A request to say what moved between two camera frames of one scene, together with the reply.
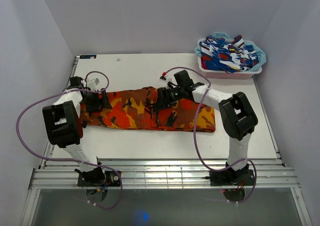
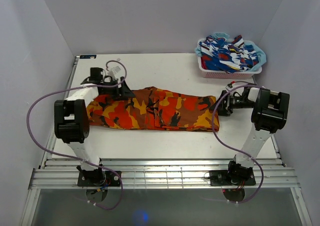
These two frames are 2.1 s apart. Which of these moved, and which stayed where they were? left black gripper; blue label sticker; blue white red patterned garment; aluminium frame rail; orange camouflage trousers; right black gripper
Moved: right black gripper; left black gripper
Stayed: blue label sticker; blue white red patterned garment; orange camouflage trousers; aluminium frame rail
